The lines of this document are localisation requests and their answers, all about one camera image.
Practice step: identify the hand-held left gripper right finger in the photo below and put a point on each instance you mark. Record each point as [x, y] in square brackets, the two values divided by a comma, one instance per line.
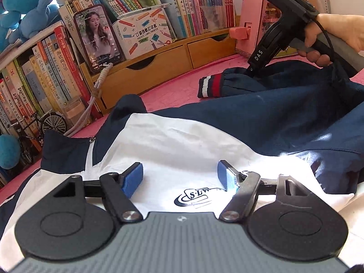
[226, 176]

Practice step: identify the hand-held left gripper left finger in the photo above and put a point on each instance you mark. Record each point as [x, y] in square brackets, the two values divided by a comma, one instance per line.
[132, 180]

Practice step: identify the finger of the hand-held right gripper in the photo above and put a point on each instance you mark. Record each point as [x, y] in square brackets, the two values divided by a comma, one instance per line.
[252, 69]

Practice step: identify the navy white zip jacket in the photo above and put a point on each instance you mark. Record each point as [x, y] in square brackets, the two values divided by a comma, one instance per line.
[182, 142]

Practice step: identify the person's right hand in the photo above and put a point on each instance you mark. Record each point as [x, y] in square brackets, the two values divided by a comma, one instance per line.
[335, 25]

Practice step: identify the pink wooden house model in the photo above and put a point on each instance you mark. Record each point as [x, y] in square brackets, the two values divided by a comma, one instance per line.
[251, 11]

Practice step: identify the clear plastic bag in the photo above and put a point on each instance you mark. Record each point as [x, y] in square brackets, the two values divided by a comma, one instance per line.
[213, 17]

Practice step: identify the pink rabbit-print blanket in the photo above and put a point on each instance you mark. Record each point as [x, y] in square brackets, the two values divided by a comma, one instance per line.
[170, 91]

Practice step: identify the row of tall slim books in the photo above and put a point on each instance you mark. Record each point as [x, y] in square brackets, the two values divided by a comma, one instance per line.
[193, 2]

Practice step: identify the wooden drawer organizer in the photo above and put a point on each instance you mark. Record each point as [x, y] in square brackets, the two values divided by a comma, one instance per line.
[159, 65]

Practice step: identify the miniature bicycle model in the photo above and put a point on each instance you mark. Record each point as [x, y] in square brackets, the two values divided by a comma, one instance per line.
[54, 124]

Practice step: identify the white label printer box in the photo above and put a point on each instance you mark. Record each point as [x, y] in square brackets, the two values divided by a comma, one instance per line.
[142, 34]

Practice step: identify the clear white pen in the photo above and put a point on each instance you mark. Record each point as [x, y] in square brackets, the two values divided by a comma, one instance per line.
[142, 10]

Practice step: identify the blue plush ball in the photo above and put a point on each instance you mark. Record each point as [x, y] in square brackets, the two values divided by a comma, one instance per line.
[8, 150]

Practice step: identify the row of thick books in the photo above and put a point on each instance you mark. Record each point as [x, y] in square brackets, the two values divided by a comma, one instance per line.
[42, 71]

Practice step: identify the black smartphone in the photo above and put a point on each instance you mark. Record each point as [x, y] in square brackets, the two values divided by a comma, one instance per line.
[98, 38]

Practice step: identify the boxed set of thin books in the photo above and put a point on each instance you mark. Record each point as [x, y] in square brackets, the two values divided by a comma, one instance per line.
[119, 0]

